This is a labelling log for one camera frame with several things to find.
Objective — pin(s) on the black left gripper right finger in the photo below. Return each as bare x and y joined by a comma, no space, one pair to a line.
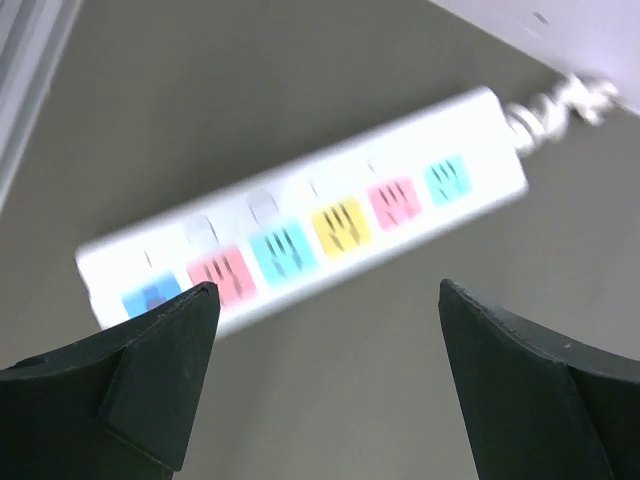
538,404

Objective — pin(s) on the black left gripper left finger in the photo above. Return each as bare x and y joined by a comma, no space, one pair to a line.
119,404

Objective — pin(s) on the white power strip coloured sockets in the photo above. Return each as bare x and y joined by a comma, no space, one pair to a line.
281,236

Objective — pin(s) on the aluminium frame post left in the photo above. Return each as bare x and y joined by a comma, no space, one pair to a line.
34,35

